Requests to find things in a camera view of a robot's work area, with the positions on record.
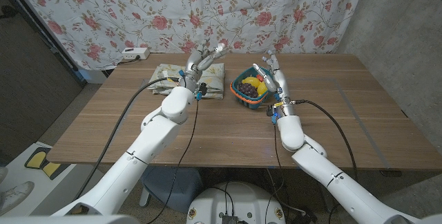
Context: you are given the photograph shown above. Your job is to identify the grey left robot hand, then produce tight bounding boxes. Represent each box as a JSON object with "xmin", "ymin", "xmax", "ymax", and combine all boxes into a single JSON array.
[{"xmin": 177, "ymin": 39, "xmax": 229, "ymax": 95}]

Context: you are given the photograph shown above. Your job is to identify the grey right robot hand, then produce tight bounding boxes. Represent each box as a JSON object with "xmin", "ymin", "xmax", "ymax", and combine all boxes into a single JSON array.
[{"xmin": 251, "ymin": 50, "xmax": 298, "ymax": 118}]

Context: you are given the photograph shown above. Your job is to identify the yellow toy lemon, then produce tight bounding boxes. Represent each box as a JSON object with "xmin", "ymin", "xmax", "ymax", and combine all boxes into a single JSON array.
[
  {"xmin": 241, "ymin": 76, "xmax": 262, "ymax": 88},
  {"xmin": 257, "ymin": 80, "xmax": 271, "ymax": 97}
]

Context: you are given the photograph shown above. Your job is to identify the folded pale floral cloth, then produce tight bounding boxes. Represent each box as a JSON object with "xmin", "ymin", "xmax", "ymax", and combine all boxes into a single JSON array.
[{"xmin": 146, "ymin": 63, "xmax": 226, "ymax": 100}]

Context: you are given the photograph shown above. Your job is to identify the purple toy grapes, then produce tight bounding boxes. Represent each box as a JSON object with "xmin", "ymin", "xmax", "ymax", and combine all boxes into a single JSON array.
[{"xmin": 237, "ymin": 82, "xmax": 260, "ymax": 100}]

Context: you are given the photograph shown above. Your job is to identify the teal basket with orange rim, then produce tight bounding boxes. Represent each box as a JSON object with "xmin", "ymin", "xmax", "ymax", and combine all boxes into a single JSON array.
[{"xmin": 230, "ymin": 65, "xmax": 279, "ymax": 111}]

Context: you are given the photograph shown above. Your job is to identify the rose print backdrop curtain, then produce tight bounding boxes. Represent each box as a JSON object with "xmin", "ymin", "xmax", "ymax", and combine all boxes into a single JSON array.
[{"xmin": 8, "ymin": 0, "xmax": 369, "ymax": 71}]

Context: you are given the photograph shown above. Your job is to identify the white power strip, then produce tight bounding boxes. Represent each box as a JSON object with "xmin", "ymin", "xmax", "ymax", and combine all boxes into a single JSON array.
[{"xmin": 121, "ymin": 46, "xmax": 151, "ymax": 61}]

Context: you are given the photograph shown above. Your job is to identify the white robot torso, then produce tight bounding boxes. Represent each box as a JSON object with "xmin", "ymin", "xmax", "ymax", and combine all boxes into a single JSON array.
[{"xmin": 186, "ymin": 181, "xmax": 287, "ymax": 224}]

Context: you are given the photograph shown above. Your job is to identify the blue-grey stool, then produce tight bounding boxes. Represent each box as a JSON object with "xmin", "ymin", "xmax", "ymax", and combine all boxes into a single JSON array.
[{"xmin": 140, "ymin": 167, "xmax": 204, "ymax": 214}]

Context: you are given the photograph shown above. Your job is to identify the black power adapter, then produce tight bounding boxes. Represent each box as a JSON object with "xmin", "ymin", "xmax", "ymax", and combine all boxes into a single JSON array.
[{"xmin": 292, "ymin": 212, "xmax": 318, "ymax": 224}]

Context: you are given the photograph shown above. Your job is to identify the dark grey partition panel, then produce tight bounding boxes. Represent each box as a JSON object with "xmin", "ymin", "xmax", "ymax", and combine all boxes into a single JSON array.
[{"xmin": 0, "ymin": 0, "xmax": 87, "ymax": 166}]

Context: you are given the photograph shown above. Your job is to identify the yellow and black floor pad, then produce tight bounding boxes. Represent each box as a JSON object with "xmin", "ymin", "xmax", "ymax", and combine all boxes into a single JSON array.
[{"xmin": 23, "ymin": 147, "xmax": 70, "ymax": 180}]

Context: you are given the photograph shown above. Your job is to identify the white shoe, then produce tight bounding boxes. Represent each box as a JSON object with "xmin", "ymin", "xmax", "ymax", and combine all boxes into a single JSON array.
[{"xmin": 0, "ymin": 180, "xmax": 35, "ymax": 215}]

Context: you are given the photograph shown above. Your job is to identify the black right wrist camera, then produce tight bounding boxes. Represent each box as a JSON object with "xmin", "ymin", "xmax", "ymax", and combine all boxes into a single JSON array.
[{"xmin": 266, "ymin": 106, "xmax": 279, "ymax": 125}]

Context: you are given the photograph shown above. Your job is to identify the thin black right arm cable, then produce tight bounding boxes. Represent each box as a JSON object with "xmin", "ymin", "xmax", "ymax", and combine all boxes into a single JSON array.
[{"xmin": 264, "ymin": 123, "xmax": 287, "ymax": 218}]

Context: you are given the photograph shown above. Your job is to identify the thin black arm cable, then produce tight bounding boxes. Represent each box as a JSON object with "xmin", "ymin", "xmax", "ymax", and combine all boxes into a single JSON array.
[
  {"xmin": 264, "ymin": 123, "xmax": 287, "ymax": 218},
  {"xmin": 146, "ymin": 97, "xmax": 201, "ymax": 224}
]

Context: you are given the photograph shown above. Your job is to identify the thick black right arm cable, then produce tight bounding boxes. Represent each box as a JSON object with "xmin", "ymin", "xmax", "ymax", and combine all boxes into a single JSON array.
[{"xmin": 293, "ymin": 98, "xmax": 358, "ymax": 183}]

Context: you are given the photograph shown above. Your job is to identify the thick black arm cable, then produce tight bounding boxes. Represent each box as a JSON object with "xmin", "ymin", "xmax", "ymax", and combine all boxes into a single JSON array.
[
  {"xmin": 70, "ymin": 77, "xmax": 180, "ymax": 203},
  {"xmin": 293, "ymin": 98, "xmax": 358, "ymax": 183}
]

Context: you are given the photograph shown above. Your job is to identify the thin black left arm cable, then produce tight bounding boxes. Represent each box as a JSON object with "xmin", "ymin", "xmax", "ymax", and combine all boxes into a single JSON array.
[{"xmin": 146, "ymin": 97, "xmax": 201, "ymax": 224}]

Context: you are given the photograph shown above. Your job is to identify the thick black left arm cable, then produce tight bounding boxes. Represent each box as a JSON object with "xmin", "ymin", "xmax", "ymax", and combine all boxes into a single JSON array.
[{"xmin": 70, "ymin": 77, "xmax": 180, "ymax": 203}]

